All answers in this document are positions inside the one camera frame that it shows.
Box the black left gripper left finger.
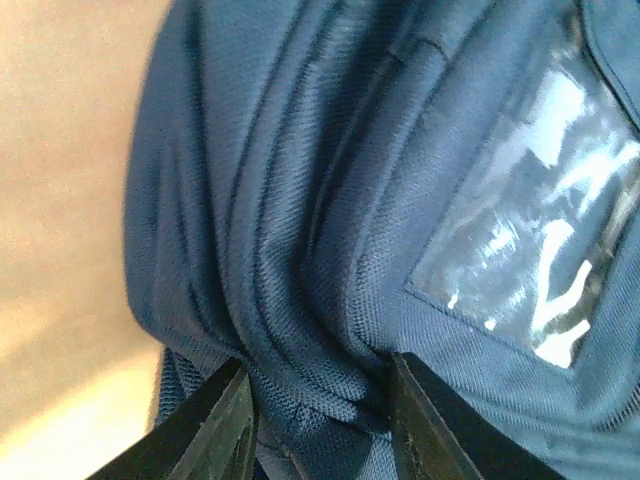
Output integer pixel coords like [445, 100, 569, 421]
[90, 360, 258, 480]

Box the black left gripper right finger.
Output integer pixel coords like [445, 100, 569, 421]
[390, 353, 562, 480]

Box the navy blue student backpack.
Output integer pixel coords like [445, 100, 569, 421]
[124, 1, 639, 479]

